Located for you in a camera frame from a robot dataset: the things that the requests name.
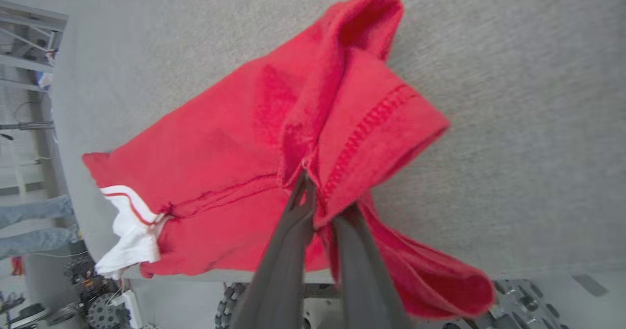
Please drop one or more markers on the black geared wheel machine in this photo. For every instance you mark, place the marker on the black geared wheel machine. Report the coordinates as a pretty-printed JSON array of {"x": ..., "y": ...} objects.
[{"x": 100, "y": 304}]

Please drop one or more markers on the red and white jersey shirt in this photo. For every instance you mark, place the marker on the red and white jersey shirt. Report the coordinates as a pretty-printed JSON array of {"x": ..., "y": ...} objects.
[{"x": 220, "y": 163}]

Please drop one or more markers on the grey fabric padded platform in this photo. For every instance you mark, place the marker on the grey fabric padded platform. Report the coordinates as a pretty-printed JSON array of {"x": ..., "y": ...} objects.
[{"x": 513, "y": 75}]

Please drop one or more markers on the silver perforated metal plate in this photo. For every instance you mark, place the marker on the silver perforated metal plate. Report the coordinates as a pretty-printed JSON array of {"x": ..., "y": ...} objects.
[{"x": 528, "y": 304}]

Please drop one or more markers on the black knobby wheel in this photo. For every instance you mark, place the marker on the black knobby wheel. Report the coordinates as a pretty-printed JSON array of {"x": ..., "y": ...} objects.
[{"x": 230, "y": 304}]

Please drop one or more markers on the person in blue jeans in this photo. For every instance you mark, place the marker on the person in blue jeans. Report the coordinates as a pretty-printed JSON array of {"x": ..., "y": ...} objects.
[{"x": 34, "y": 211}]

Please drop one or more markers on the white metal desk frame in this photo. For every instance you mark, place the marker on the white metal desk frame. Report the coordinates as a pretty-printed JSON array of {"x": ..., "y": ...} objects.
[{"x": 29, "y": 26}]

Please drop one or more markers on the grey tape strip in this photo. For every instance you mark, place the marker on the grey tape strip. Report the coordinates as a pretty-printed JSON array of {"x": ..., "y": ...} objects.
[{"x": 590, "y": 285}]

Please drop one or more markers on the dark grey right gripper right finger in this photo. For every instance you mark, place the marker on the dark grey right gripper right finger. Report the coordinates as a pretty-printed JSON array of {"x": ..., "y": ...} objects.
[{"x": 359, "y": 280}]

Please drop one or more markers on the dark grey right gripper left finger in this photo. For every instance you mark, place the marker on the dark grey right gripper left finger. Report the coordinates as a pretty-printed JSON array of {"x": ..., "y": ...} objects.
[{"x": 286, "y": 260}]

